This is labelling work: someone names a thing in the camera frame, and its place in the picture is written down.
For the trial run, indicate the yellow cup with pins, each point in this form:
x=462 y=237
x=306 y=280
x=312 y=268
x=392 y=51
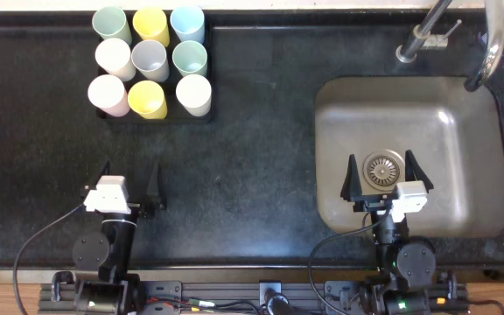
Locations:
x=146 y=98
x=149 y=24

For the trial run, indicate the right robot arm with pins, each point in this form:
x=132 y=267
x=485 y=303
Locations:
x=416 y=260

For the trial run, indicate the grey cup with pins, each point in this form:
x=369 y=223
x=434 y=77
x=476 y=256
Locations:
x=149 y=57

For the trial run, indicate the steel sink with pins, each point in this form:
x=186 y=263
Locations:
x=444 y=122

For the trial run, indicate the blue cup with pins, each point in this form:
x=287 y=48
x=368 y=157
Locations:
x=186 y=22

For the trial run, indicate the pink cup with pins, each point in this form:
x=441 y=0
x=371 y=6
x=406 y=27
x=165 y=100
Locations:
x=107 y=93

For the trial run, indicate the mounting rail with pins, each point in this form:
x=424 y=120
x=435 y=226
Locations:
x=226 y=291

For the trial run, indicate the steel tap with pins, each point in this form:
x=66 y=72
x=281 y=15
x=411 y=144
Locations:
x=414 y=39

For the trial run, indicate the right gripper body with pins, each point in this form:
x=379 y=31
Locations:
x=372 y=204

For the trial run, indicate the white cup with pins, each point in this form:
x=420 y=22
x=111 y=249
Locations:
x=113 y=56
x=193 y=92

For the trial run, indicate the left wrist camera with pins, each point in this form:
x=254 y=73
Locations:
x=108 y=194

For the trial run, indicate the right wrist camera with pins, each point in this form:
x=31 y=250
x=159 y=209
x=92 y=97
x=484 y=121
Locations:
x=409 y=199

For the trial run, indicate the green cup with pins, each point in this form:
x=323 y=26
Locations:
x=109 y=22
x=189 y=59

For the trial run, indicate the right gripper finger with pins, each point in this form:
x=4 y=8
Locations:
x=415 y=170
x=352 y=186

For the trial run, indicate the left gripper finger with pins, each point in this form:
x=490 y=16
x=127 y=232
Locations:
x=157 y=192
x=105 y=171

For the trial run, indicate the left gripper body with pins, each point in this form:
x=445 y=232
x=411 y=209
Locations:
x=142 y=209

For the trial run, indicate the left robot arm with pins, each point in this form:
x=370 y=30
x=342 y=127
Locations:
x=118 y=245

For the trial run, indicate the black tray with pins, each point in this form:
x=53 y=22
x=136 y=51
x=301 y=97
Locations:
x=171 y=114

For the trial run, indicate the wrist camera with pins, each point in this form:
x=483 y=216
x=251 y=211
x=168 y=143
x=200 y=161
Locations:
x=108 y=194
x=409 y=199

